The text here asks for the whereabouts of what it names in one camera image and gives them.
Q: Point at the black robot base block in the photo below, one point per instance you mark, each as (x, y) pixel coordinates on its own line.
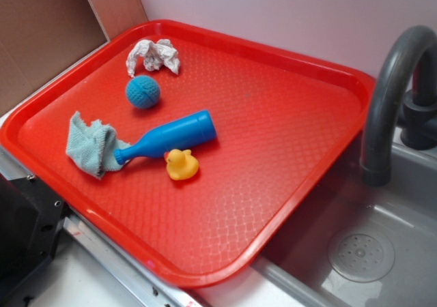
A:
(31, 219)

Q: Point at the yellow rubber duck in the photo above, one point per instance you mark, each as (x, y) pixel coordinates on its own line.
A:
(181, 164)

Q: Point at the blue plastic toy bottle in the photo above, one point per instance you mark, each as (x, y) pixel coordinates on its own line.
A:
(181, 134)

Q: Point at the red plastic tray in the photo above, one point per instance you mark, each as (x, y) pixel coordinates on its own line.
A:
(281, 119)

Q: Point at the blue textured ball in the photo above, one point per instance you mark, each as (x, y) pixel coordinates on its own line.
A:
(143, 92)

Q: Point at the crumpled white paper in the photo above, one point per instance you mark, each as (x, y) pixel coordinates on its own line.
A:
(155, 55)

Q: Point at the light blue knitted cloth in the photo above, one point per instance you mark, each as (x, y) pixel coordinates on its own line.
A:
(91, 147)

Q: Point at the grey plastic sink basin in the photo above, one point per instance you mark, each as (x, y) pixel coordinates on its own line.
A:
(404, 211)

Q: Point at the round sink drain strainer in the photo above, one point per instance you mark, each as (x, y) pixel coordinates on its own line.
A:
(361, 257)

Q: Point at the grey curved faucet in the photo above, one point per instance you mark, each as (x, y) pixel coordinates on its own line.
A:
(405, 97)

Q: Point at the brown cardboard panel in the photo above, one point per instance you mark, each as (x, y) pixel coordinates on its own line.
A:
(42, 38)

